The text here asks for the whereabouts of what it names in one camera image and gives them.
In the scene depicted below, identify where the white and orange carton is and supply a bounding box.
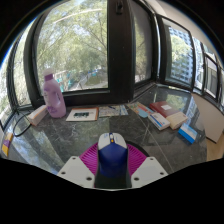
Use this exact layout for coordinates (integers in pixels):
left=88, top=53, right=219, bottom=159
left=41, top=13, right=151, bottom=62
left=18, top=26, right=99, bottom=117
left=27, top=104, right=49, bottom=127

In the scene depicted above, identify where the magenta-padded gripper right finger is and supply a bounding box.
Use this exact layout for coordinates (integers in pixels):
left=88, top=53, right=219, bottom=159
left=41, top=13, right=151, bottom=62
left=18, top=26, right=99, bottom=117
left=126, top=143, right=169, bottom=189

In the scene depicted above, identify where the grey printed leaflet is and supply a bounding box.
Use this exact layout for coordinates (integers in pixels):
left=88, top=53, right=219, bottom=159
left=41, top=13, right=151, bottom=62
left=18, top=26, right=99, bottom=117
left=98, top=104, right=129, bottom=118

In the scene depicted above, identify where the blue and white box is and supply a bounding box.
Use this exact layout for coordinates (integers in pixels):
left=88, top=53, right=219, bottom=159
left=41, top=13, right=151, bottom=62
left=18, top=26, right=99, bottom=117
left=177, top=123, right=198, bottom=145

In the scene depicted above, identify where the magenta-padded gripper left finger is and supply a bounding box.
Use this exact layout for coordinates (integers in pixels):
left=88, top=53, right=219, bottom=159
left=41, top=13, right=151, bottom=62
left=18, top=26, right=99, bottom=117
left=57, top=143, right=101, bottom=190

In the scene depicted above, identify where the purple detergent bottle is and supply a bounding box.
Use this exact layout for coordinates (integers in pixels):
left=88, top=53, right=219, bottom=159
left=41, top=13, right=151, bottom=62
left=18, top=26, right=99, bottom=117
left=42, top=68, right=67, bottom=119

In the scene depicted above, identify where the cream book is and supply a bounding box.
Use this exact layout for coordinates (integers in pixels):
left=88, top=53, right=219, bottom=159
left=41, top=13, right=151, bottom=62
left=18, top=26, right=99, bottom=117
left=165, top=111, right=189, bottom=130

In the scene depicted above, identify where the red book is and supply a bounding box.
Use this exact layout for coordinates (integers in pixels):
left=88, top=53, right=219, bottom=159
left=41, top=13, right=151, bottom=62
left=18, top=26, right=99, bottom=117
left=148, top=100, right=181, bottom=118

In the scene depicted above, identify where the black cable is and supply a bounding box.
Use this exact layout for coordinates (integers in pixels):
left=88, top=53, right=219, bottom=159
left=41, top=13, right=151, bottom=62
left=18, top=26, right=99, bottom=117
left=12, top=109, right=34, bottom=138

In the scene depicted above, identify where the colourful leaflet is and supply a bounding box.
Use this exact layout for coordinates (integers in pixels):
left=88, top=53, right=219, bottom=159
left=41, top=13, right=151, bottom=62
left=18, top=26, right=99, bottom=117
left=126, top=101, right=155, bottom=119

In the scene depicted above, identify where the yellow and purple box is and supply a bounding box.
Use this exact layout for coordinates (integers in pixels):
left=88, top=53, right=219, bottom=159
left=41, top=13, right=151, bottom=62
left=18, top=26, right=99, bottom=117
left=1, top=132, right=14, bottom=158

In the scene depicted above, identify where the blue and white computer mouse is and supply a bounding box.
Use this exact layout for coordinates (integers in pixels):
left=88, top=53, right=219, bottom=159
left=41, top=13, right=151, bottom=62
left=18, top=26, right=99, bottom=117
left=97, top=132, right=130, bottom=180

